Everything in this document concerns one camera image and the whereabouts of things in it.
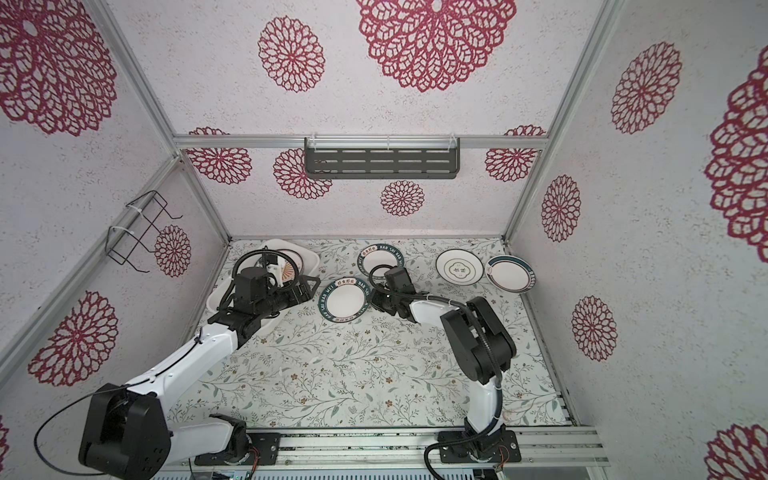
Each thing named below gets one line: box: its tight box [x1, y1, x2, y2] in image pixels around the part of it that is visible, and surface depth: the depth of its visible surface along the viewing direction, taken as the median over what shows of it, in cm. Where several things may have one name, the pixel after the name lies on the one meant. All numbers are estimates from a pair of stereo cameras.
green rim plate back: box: [357, 243, 405, 278], surface depth 115 cm
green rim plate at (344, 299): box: [317, 276, 372, 323], surface depth 101 cm
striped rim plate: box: [485, 255, 537, 293], surface depth 112 cm
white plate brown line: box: [435, 248, 485, 286], surface depth 114 cm
